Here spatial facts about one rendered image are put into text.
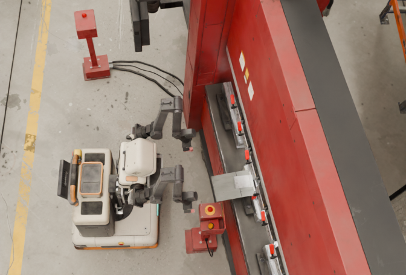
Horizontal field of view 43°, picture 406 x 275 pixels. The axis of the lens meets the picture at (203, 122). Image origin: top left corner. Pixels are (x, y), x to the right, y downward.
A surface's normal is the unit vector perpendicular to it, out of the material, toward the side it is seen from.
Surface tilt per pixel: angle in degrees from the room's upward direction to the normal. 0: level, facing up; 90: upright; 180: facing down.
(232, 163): 0
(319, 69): 0
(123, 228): 0
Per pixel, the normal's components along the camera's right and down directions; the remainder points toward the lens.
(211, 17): 0.21, 0.89
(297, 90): 0.07, -0.42
